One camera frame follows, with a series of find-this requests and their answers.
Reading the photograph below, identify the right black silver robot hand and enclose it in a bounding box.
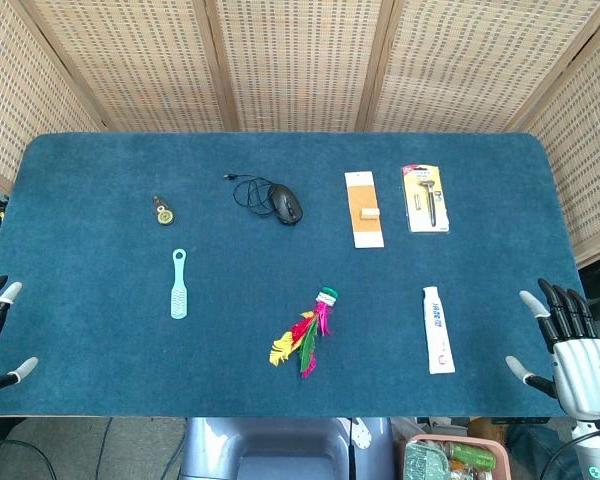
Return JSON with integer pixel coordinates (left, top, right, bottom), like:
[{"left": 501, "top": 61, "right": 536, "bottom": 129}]
[{"left": 505, "top": 278, "right": 600, "bottom": 420}]

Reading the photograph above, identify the colourful feather shuttlecock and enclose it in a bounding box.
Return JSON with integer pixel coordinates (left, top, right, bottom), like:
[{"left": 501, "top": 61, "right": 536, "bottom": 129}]
[{"left": 268, "top": 285, "right": 339, "bottom": 380}]

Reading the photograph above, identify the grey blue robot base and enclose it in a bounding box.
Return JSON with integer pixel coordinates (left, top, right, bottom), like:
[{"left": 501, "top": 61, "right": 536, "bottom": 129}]
[{"left": 178, "top": 417, "right": 397, "bottom": 480}]

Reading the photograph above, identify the blue carpet table mat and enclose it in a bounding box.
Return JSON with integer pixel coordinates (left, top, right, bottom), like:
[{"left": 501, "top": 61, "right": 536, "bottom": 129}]
[{"left": 0, "top": 131, "right": 586, "bottom": 419}]

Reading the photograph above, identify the pink plastic basket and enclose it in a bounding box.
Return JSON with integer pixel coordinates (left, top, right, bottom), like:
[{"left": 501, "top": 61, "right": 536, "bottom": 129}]
[{"left": 402, "top": 433, "right": 513, "bottom": 480}]

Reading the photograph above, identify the green bottle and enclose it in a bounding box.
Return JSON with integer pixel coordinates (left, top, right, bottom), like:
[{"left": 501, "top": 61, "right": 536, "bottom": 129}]
[{"left": 449, "top": 441, "right": 497, "bottom": 470}]

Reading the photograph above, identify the white tube of cream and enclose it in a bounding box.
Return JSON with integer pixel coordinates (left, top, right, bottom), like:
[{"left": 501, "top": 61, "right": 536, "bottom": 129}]
[{"left": 422, "top": 286, "right": 456, "bottom": 375}]

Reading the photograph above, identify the green patterned cloth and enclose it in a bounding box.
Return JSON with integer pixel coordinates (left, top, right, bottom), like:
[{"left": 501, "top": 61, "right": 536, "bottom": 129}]
[{"left": 404, "top": 442, "right": 452, "bottom": 480}]

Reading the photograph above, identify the mint green plastic brush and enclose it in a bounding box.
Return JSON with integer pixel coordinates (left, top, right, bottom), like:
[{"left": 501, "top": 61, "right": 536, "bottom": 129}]
[{"left": 170, "top": 248, "right": 190, "bottom": 320}]

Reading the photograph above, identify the woven bamboo screen panel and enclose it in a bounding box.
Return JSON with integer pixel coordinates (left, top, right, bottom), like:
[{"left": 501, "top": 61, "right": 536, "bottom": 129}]
[
  {"left": 507, "top": 14, "right": 600, "bottom": 269},
  {"left": 22, "top": 0, "right": 239, "bottom": 134},
  {"left": 362, "top": 0, "right": 600, "bottom": 134},
  {"left": 0, "top": 0, "right": 107, "bottom": 194},
  {"left": 204, "top": 0, "right": 396, "bottom": 134}
]

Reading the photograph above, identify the white perforated plate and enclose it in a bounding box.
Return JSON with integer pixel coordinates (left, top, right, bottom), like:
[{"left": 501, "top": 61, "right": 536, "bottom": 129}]
[{"left": 348, "top": 417, "right": 375, "bottom": 452}]

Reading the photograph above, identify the packaged razor on card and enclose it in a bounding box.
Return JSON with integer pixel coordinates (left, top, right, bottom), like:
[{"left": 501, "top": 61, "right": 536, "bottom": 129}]
[{"left": 400, "top": 164, "right": 451, "bottom": 234}]

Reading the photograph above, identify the black computer mouse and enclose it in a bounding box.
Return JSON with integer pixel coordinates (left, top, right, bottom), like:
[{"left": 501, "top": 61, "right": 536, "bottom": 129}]
[{"left": 268, "top": 183, "right": 304, "bottom": 226}]

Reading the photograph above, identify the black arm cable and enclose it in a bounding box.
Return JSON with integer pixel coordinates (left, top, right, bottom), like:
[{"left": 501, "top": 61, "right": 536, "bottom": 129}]
[{"left": 538, "top": 430, "right": 600, "bottom": 480}]

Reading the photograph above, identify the black floor cable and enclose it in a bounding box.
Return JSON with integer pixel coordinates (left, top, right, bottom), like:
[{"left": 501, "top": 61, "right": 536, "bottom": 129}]
[{"left": 0, "top": 438, "right": 57, "bottom": 480}]

